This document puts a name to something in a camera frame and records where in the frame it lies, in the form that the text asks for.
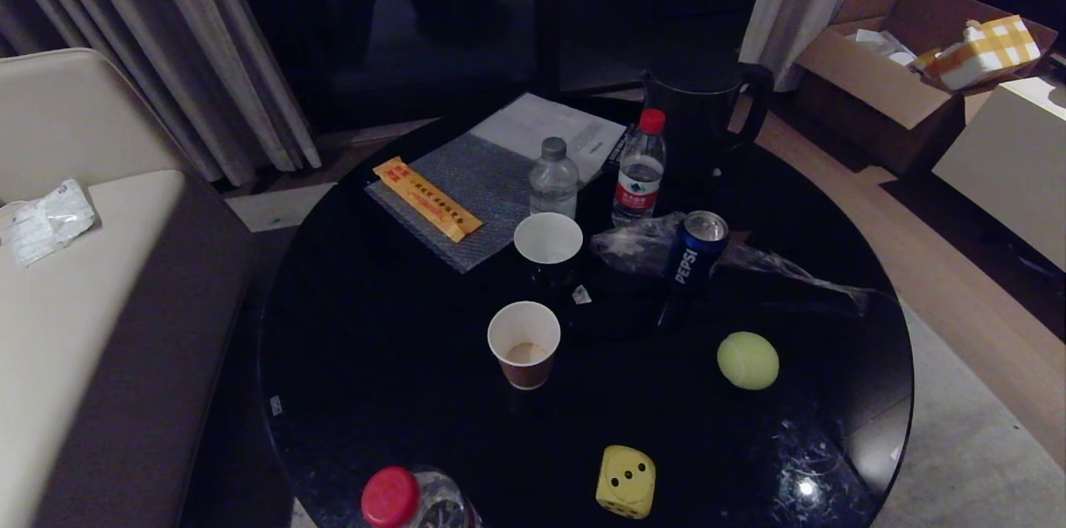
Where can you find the yellow tennis ball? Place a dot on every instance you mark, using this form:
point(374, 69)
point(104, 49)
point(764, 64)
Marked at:
point(748, 361)

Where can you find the open cardboard box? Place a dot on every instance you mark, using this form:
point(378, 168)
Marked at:
point(874, 87)

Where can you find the white box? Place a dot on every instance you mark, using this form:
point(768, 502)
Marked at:
point(1012, 166)

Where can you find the black cup white inside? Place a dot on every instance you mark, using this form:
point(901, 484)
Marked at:
point(548, 249)

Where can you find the grey cap plastic bottle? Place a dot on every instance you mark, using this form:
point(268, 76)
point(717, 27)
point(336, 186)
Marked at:
point(553, 181)

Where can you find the grey bubble wrap sheet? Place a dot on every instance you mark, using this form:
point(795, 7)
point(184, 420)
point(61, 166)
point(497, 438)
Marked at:
point(483, 178)

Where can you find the small white paper scrap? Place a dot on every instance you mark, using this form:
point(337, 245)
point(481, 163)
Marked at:
point(581, 294)

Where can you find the white paper sheet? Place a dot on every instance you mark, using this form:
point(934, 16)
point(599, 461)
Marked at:
point(541, 128)

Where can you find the clear plastic wrapper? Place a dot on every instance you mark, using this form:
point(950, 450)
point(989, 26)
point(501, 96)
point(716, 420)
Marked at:
point(633, 245)

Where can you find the orange paper packet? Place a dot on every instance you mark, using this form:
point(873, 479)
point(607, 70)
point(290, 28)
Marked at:
point(425, 197)

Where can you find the brown paper cup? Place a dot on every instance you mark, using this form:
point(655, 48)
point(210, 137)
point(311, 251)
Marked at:
point(524, 344)

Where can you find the red cap water bottle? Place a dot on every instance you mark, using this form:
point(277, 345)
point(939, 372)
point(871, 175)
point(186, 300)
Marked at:
point(639, 174)

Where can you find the blue soda can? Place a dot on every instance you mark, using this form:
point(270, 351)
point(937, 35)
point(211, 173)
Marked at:
point(696, 255)

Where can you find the black electric kettle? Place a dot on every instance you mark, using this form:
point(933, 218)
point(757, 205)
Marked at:
point(695, 128)

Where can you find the round black table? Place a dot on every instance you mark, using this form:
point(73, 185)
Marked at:
point(400, 378)

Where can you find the yellow foam die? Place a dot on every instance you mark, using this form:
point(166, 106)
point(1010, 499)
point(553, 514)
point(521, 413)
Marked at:
point(626, 481)

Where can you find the large red cap bottle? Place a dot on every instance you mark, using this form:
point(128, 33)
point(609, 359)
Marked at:
point(400, 500)

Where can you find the beige sofa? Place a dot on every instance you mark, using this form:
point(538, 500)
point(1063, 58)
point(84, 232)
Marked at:
point(75, 278)

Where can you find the yellow white checked cloth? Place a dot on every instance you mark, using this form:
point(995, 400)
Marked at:
point(987, 52)

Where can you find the white crumpled plastic bag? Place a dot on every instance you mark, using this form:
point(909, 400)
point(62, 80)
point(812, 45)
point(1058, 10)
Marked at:
point(46, 220)

